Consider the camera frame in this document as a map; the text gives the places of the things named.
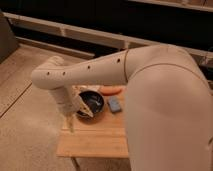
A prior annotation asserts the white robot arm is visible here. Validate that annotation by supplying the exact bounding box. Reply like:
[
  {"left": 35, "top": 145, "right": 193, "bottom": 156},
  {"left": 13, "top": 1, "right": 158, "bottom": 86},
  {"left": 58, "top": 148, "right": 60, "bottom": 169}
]
[{"left": 31, "top": 44, "right": 213, "bottom": 171}]

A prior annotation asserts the blue sponge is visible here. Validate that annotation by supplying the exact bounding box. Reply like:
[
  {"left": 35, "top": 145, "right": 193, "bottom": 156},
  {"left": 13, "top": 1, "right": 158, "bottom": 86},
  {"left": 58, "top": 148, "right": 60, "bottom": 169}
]
[{"left": 107, "top": 96, "right": 122, "bottom": 113}]

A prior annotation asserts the wooden table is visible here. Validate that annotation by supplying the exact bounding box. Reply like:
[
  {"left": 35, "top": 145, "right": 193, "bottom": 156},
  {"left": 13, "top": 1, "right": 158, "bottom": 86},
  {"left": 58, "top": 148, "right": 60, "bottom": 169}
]
[{"left": 55, "top": 84, "right": 130, "bottom": 171}]

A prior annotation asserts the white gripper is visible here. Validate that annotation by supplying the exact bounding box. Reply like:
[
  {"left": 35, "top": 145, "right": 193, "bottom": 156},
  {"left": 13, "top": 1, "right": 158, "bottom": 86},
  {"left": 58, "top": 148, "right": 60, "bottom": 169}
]
[{"left": 49, "top": 87, "right": 94, "bottom": 132}]

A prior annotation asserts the white snack packet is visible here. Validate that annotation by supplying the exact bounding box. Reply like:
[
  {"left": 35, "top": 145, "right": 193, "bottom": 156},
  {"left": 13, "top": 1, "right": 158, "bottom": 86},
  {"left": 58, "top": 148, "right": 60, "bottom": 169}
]
[{"left": 72, "top": 85, "right": 100, "bottom": 92}]

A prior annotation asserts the dark round bowl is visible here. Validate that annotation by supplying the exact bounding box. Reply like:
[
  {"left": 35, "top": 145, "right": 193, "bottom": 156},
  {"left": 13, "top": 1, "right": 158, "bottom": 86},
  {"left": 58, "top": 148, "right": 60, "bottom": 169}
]
[{"left": 77, "top": 90, "right": 105, "bottom": 119}]

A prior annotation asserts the white shelf rail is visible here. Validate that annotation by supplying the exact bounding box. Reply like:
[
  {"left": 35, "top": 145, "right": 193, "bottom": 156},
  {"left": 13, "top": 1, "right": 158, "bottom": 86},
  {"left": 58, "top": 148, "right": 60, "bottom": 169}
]
[{"left": 2, "top": 11, "right": 213, "bottom": 58}]

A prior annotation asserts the orange red pepper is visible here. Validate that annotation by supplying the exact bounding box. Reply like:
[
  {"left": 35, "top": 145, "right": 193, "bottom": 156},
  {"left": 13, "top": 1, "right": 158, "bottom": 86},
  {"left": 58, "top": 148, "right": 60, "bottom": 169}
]
[{"left": 99, "top": 86, "right": 122, "bottom": 96}]

